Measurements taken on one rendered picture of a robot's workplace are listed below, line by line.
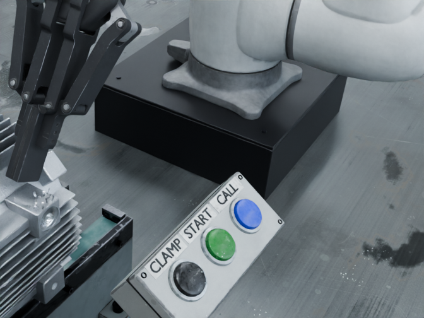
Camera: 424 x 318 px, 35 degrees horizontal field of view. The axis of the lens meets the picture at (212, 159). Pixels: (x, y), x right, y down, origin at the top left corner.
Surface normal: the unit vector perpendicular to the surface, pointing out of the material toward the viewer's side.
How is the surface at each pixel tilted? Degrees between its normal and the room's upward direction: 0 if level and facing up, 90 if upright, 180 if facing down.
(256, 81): 83
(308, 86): 2
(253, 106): 11
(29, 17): 78
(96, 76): 102
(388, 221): 0
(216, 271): 33
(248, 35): 93
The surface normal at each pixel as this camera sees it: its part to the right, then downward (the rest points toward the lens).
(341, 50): -0.42, 0.63
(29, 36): 0.90, 0.14
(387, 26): -0.29, 0.15
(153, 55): 0.06, -0.79
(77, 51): 0.85, 0.37
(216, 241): 0.50, -0.47
